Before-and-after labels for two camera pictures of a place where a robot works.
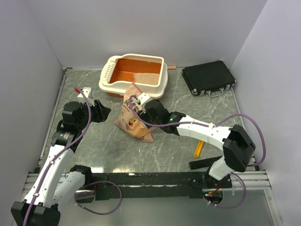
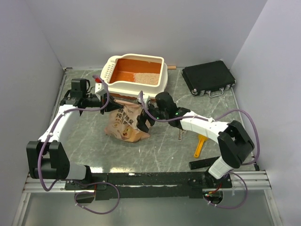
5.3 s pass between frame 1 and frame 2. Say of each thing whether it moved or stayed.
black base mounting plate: stayed
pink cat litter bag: moved
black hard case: stayed
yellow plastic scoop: stayed
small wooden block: stayed
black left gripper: moved
